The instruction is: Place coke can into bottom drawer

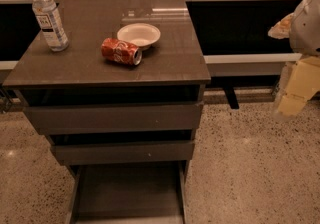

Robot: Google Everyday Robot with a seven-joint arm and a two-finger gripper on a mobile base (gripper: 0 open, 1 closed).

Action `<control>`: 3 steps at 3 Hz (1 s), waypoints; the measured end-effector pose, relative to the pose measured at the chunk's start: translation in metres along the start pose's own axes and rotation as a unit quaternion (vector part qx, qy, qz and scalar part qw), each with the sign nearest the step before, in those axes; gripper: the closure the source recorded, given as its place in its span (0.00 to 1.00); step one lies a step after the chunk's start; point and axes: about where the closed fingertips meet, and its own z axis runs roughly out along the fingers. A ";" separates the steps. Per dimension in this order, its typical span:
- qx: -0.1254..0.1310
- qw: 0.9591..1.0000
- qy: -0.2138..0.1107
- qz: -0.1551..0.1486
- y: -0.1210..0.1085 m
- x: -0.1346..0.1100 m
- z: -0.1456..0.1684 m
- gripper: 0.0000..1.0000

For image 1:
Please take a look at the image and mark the white paper bowl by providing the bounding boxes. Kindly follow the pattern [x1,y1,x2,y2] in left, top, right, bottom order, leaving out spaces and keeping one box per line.
[117,23,161,50]

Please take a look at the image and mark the dark grey drawer cabinet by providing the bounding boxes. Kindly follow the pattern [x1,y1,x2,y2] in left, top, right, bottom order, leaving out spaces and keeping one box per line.
[2,0,212,224]

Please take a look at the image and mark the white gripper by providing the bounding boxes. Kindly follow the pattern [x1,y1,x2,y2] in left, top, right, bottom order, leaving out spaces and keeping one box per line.
[268,0,320,121]

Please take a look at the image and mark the clear plastic water bottle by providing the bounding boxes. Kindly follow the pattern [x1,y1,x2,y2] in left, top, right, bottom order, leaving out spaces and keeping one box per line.
[32,0,69,52]

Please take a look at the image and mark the open bottom grey drawer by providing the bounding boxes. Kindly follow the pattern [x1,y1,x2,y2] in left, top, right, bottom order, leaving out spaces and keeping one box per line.
[64,162,189,224]

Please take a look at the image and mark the middle grey drawer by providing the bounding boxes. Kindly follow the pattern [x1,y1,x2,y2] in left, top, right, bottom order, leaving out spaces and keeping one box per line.
[51,141,195,165]

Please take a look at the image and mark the red coke can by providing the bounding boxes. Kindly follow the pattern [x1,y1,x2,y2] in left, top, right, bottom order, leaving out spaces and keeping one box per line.
[101,38,142,66]

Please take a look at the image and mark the top grey drawer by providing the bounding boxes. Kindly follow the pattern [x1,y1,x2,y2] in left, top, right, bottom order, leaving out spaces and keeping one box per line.
[24,103,203,135]

